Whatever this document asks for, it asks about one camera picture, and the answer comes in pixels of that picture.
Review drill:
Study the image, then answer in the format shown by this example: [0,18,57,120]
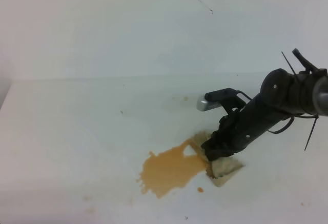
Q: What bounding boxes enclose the black cable tie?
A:
[304,116,319,151]

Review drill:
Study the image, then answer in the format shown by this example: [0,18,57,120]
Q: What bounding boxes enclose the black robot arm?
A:
[197,49,327,161]

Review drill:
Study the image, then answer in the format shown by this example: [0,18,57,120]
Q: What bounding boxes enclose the green striped rag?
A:
[190,131,244,187]

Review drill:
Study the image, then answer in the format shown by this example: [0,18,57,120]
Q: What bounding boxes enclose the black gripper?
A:
[201,107,254,161]

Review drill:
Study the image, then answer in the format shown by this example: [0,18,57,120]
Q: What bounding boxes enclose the brown coffee spill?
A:
[136,138,207,199]

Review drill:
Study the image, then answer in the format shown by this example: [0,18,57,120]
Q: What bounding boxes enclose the black cable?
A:
[267,116,295,134]

